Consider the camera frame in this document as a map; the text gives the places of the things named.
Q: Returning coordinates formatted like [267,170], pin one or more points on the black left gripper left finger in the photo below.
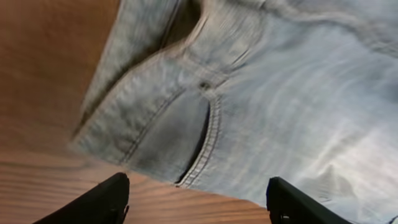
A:
[107,203]

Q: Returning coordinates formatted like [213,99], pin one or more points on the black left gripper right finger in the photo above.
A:
[288,205]

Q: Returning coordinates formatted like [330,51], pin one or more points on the light blue denim shorts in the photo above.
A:
[221,96]

